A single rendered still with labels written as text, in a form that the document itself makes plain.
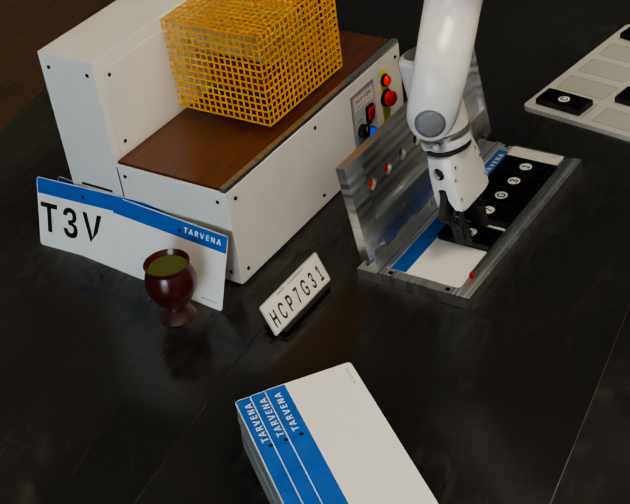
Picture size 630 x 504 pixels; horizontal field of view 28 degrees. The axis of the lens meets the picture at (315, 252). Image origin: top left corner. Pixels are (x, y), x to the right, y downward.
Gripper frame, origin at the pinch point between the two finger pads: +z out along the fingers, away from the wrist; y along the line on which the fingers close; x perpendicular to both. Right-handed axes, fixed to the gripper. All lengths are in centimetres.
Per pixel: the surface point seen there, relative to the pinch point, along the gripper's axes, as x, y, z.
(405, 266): 6.6, -11.4, 1.3
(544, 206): -6.6, 13.1, 4.0
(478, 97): 10.9, 28.2, -9.2
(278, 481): -7, -66, -3
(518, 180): -0.1, 17.2, 1.5
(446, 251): 2.5, -5.0, 2.2
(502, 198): 0.0, 11.1, 1.5
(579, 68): 8, 62, 2
